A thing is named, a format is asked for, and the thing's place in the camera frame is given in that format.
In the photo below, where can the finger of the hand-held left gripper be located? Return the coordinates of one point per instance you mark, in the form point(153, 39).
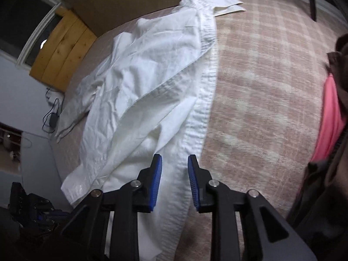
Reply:
point(54, 213)
point(50, 224)

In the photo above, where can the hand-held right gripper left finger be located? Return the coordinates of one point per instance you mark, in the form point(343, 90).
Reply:
point(156, 182)

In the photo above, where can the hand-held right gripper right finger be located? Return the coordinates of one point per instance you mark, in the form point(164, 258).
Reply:
point(193, 185)

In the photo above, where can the white shirt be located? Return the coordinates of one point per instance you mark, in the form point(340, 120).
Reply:
point(152, 73)

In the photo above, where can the shelf unit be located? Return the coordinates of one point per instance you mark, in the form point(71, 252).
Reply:
point(11, 141)

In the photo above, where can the white charger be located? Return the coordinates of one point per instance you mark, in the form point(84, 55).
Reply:
point(51, 98)

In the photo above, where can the plaid blanket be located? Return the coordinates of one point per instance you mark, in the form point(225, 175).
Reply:
point(258, 87)

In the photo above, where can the dark grey garment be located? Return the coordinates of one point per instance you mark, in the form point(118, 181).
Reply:
point(318, 201)

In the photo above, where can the pink garment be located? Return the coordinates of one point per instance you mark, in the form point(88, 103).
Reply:
point(330, 119)

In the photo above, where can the pine plank board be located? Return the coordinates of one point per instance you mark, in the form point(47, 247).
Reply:
point(62, 51)

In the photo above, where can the light wood panel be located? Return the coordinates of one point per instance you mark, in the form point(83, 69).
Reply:
point(122, 2)

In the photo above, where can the white window frame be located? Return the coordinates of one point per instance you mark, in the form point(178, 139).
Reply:
point(27, 47)

